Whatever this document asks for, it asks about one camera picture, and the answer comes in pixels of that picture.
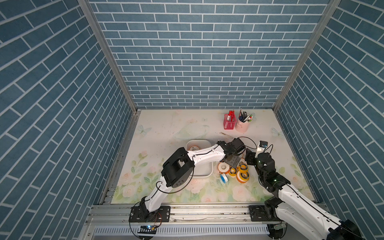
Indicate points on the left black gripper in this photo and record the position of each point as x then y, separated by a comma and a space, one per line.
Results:
235, 161

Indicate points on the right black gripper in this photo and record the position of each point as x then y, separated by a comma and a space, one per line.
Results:
249, 156

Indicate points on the orange sealing tape roll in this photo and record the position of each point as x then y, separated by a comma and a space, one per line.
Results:
194, 148
223, 168

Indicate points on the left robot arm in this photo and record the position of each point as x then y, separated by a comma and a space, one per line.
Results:
179, 169

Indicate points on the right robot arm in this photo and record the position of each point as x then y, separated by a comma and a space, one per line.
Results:
298, 211

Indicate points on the yellow black tape roll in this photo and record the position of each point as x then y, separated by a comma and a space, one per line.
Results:
233, 171
243, 168

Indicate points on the large yellow orange tape roll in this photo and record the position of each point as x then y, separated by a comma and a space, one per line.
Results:
243, 177

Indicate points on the small blue tape roll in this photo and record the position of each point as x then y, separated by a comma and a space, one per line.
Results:
224, 178

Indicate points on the pink bucket pen holder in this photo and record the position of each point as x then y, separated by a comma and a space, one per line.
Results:
242, 127

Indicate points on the pink mesh pen holder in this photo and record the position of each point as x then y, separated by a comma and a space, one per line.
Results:
229, 125

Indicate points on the red marker in mesh holder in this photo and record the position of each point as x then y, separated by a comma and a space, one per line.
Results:
231, 116

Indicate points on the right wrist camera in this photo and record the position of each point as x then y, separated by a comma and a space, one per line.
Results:
262, 146

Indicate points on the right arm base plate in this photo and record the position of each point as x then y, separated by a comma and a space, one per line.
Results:
261, 213

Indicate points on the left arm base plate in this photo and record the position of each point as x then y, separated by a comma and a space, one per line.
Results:
139, 214

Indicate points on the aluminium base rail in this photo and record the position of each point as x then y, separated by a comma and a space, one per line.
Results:
185, 213

